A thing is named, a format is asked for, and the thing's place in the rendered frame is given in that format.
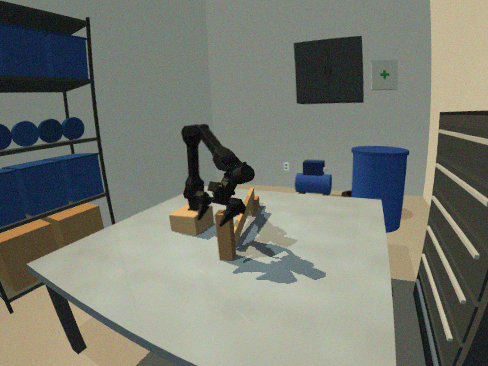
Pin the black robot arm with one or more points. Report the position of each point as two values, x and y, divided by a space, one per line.
237 172

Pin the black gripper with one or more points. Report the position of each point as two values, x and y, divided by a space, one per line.
234 206

